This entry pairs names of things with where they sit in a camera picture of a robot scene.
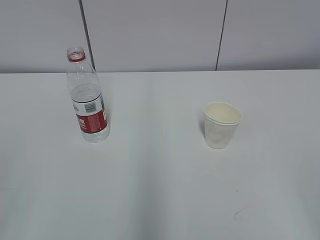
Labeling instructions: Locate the white paper cup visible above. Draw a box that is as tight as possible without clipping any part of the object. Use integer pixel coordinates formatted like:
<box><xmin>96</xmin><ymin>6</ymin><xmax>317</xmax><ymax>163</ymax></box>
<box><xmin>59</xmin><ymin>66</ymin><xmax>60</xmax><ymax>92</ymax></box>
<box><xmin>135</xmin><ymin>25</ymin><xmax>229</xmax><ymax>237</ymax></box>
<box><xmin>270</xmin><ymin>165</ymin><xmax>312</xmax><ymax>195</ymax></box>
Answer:
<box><xmin>203</xmin><ymin>102</ymin><xmax>243</xmax><ymax>149</ymax></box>

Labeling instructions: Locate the clear water bottle red label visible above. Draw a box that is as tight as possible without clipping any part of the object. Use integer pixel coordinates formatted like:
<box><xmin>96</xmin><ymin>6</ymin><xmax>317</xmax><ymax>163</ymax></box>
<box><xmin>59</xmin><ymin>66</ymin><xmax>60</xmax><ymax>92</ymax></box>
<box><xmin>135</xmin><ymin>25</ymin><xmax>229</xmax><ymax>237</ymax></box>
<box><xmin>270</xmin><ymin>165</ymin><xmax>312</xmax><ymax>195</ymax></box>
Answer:
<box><xmin>66</xmin><ymin>46</ymin><xmax>110</xmax><ymax>143</ymax></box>

